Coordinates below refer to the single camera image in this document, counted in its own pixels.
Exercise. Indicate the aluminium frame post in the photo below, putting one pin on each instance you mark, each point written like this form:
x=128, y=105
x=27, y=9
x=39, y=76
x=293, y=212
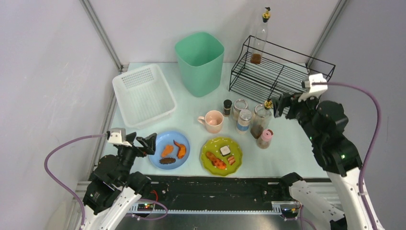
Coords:
x=334, y=17
x=95, y=21

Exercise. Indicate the white plastic perforated basket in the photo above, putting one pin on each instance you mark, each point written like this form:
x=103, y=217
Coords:
x=144, y=96

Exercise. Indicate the green scalloped plate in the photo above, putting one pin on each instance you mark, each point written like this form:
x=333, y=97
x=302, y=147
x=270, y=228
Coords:
x=221, y=156

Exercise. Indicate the orange chicken wing toy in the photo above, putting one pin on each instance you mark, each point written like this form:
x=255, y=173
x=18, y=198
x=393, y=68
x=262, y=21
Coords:
x=182, y=150

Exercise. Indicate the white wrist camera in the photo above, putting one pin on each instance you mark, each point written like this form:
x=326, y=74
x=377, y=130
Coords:
x=315, y=86
x=116, y=136

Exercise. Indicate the right aluminium frame post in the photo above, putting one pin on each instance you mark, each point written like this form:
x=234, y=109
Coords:
x=334, y=17

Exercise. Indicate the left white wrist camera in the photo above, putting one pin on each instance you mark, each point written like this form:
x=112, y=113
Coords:
x=116, y=136

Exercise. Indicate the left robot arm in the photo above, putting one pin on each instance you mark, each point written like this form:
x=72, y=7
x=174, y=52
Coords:
x=113, y=188

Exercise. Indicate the open glass jar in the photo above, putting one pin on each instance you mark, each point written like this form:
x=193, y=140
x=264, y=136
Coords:
x=259, y=112
x=239, y=105

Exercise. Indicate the pink ceramic mug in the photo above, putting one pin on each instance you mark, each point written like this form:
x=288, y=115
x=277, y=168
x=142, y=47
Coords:
x=213, y=121

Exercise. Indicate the open glass jar left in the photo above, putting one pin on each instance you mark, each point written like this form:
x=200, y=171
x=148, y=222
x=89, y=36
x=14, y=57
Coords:
x=239, y=105

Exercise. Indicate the clear bottle blue label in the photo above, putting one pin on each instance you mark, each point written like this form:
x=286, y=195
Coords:
x=243, y=122

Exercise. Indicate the small black-lid spice jar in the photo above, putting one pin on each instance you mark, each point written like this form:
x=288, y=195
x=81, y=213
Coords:
x=227, y=104

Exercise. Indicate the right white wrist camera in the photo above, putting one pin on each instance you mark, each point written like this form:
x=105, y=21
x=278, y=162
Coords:
x=315, y=86

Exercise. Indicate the pink bacon strips toy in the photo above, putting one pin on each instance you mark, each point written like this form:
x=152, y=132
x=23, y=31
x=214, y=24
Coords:
x=231, y=160

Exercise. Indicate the black wire two-tier rack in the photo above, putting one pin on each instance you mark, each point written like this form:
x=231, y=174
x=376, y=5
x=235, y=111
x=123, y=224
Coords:
x=281, y=70

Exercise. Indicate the blue round plate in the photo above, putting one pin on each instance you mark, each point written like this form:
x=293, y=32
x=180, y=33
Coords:
x=164, y=139

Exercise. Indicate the orange fried food piece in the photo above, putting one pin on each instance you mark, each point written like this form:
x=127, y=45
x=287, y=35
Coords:
x=168, y=149

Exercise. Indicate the orange grilled fish toy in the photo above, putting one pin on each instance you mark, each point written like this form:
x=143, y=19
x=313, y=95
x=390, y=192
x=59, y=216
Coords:
x=216, y=162

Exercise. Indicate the pink-lid spice shaker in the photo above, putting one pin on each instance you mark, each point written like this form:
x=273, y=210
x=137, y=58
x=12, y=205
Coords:
x=264, y=140

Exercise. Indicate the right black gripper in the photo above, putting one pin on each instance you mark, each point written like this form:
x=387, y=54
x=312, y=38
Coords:
x=290, y=105

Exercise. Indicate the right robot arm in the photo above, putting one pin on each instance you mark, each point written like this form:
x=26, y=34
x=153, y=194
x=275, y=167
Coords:
x=324, y=122

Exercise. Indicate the glass oil bottle gold spout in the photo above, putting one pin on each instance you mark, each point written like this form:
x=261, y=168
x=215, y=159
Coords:
x=260, y=37

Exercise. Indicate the dark brown sea cucumber toy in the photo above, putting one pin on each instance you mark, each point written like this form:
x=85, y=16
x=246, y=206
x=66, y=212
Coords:
x=167, y=160

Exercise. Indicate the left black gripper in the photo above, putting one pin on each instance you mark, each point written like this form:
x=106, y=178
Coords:
x=137, y=147

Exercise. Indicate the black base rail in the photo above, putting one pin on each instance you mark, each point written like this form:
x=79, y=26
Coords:
x=219, y=194

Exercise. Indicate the black white sushi cube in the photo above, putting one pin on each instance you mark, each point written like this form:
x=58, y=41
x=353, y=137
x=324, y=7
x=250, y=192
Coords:
x=225, y=150

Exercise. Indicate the green plastic waste bin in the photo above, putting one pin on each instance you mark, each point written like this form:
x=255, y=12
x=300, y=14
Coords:
x=200, y=58

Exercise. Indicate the left aluminium frame post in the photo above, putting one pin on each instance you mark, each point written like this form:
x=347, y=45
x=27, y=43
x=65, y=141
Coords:
x=95, y=21

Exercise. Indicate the open glass jar right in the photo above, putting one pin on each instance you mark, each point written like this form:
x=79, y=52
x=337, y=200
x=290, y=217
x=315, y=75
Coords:
x=259, y=112

